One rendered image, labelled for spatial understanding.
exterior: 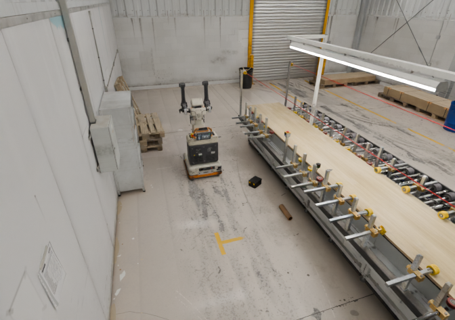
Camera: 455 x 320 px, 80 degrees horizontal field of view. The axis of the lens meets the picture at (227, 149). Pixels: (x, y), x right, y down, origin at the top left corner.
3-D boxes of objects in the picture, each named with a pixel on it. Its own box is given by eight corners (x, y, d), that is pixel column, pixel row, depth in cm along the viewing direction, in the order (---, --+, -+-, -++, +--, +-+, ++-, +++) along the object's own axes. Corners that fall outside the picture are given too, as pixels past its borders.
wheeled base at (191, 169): (222, 174, 515) (222, 164, 503) (189, 180, 498) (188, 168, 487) (213, 157, 571) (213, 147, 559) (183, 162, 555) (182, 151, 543)
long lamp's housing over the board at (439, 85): (435, 92, 218) (438, 82, 214) (289, 47, 419) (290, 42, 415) (445, 90, 221) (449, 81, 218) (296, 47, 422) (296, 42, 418)
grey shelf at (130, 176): (118, 196, 463) (97, 110, 388) (120, 168, 538) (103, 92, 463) (145, 191, 474) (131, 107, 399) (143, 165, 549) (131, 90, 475)
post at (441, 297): (426, 323, 221) (450, 285, 198) (422, 318, 224) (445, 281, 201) (430, 322, 222) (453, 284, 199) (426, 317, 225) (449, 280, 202)
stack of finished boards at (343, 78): (375, 80, 1096) (376, 76, 1088) (324, 84, 1027) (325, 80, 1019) (361, 75, 1159) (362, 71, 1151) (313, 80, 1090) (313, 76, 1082)
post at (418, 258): (401, 294, 242) (420, 257, 218) (398, 290, 245) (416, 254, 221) (405, 293, 243) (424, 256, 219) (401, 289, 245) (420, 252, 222)
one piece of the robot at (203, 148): (219, 167, 514) (218, 126, 474) (190, 171, 500) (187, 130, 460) (214, 158, 542) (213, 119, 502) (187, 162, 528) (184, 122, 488)
